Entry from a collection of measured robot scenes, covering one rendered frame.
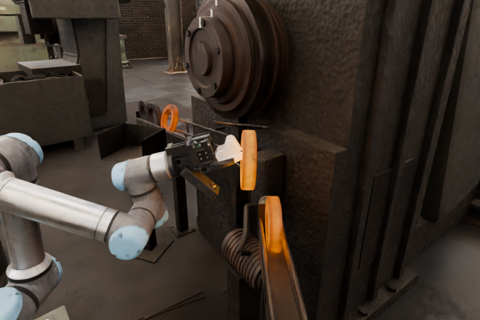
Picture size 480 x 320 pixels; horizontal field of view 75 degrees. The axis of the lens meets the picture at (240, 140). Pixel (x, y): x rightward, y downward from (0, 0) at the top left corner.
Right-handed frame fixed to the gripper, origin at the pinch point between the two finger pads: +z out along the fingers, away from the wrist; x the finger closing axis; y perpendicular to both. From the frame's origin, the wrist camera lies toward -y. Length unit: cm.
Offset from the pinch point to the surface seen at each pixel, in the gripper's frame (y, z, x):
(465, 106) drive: -27, 92, 58
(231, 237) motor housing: -37.4, -15.0, 17.2
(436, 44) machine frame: 6, 71, 40
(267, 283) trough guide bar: -22.1, -1.9, -21.4
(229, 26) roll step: 30.4, 2.5, 34.3
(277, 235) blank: -21.1, 2.2, -7.5
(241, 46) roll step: 23.6, 4.8, 30.8
